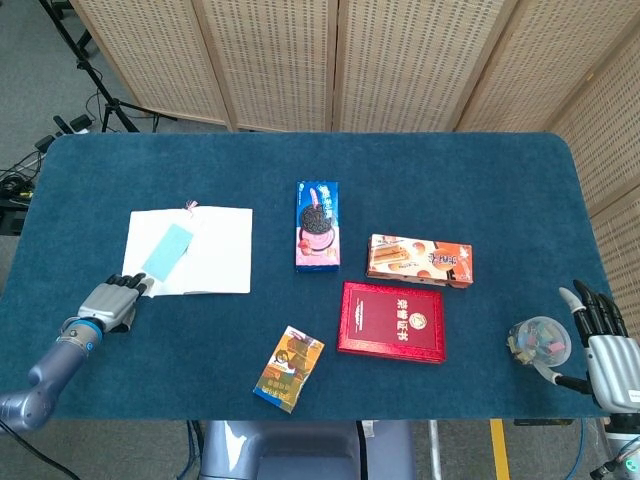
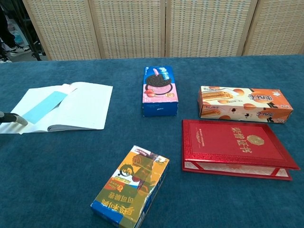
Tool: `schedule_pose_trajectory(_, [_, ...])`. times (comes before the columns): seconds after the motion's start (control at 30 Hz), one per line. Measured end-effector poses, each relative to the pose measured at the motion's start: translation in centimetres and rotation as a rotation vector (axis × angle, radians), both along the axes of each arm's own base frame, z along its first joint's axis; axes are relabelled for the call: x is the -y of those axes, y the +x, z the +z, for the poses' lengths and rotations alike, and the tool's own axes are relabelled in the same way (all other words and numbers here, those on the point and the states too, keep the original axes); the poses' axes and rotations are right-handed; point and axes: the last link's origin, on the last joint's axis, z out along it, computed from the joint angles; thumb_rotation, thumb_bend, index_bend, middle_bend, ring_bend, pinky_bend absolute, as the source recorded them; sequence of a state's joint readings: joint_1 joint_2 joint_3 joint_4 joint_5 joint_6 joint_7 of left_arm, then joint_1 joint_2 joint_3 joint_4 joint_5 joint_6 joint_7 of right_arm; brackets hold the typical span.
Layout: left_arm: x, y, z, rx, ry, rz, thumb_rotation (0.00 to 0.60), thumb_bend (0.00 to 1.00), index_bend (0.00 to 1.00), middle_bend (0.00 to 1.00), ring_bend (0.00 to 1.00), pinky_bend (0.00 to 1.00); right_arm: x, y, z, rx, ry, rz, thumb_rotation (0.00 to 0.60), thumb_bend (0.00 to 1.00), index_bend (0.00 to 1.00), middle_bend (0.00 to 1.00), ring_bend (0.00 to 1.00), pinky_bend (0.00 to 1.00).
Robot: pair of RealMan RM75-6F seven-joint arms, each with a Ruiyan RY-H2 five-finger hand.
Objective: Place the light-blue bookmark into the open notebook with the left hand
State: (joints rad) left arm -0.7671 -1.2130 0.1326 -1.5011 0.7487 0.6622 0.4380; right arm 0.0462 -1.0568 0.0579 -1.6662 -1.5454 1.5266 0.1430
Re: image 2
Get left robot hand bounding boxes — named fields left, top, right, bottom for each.
left=0, top=111, right=29, bottom=126

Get teal cream bookmark pink tassel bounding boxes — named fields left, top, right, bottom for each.
left=16, top=83, right=72, bottom=130

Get black tripod stand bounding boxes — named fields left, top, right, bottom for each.
left=13, top=0, right=46, bottom=61

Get open lined notebook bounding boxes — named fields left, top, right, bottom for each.
left=0, top=81, right=114, bottom=135

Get person in black trousers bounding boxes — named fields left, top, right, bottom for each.
left=0, top=4, right=32, bottom=64

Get blue velvet tablecloth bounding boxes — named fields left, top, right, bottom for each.
left=0, top=55, right=304, bottom=228

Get yellow green cocoa snack box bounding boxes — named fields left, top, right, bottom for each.
left=90, top=145, right=171, bottom=228

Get woven wooden folding screen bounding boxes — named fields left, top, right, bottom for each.
left=22, top=0, right=304, bottom=61

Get blue pink cookie box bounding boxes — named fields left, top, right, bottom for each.
left=142, top=66, right=179, bottom=117

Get red certificate folder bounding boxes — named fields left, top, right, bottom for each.
left=181, top=119, right=301, bottom=181

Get orange wafer snack box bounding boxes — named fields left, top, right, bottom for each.
left=197, top=85, right=294, bottom=124

